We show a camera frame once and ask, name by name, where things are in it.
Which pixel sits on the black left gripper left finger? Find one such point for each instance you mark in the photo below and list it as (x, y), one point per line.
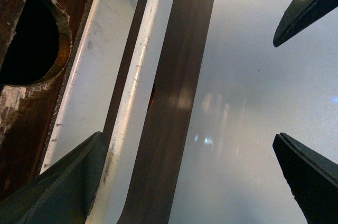
(64, 192)

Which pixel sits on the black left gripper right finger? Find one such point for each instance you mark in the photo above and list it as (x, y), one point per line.
(312, 178)

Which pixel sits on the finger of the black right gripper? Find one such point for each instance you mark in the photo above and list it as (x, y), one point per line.
(299, 15)

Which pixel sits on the white drawer handle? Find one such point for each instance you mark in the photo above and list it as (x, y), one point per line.
(85, 107)

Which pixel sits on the dark wooden drawer cabinet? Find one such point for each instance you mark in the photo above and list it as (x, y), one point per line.
(39, 41)

